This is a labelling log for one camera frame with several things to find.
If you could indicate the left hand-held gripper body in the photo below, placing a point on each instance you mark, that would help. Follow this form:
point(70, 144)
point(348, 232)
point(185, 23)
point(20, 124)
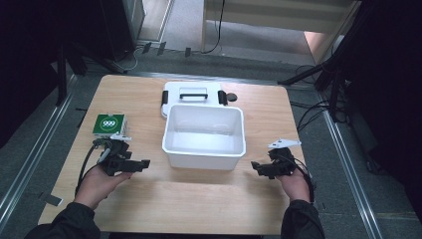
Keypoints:
point(114, 159)

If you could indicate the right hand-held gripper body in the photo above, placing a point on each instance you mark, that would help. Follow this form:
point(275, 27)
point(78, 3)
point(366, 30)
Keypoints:
point(281, 161)

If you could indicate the person's right hand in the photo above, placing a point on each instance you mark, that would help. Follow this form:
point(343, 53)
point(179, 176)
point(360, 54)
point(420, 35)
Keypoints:
point(295, 186)

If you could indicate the person's left hand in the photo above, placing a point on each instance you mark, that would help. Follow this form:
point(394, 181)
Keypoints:
point(96, 186)

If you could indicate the green and white box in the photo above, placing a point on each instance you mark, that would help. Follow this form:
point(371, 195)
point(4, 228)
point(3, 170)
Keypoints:
point(108, 124)

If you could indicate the white plastic storage bin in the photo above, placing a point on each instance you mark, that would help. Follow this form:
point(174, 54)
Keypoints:
point(204, 132)

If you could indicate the grey tape strip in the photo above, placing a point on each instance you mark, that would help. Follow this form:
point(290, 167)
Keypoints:
point(53, 199)

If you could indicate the black round table cap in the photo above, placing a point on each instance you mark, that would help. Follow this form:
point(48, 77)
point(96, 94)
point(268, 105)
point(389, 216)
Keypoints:
point(232, 97)

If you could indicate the white bin lid black latches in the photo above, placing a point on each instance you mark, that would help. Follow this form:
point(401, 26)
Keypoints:
point(192, 89)

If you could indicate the black metal stand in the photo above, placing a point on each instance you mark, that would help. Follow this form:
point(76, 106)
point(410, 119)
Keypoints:
point(315, 71)
point(61, 66)

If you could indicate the dark cabinet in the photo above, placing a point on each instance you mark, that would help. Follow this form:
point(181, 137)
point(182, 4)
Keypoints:
point(122, 26)

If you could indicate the metal floor rail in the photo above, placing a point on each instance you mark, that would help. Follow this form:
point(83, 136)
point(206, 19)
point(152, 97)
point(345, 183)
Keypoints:
point(33, 159)
point(351, 172)

